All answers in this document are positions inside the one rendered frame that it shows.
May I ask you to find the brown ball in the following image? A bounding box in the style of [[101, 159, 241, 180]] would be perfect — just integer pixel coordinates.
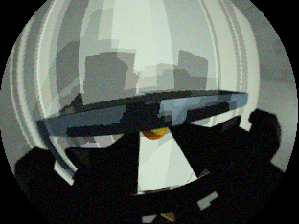
[[141, 130, 164, 140]]

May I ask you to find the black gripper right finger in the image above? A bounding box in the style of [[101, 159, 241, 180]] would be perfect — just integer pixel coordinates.
[[169, 115, 241, 178]]

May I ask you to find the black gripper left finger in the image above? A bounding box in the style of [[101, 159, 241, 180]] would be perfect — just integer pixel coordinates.
[[64, 132, 141, 195]]

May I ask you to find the translucent yellow ball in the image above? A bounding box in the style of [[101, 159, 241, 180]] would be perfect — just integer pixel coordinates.
[[151, 127, 168, 136]]

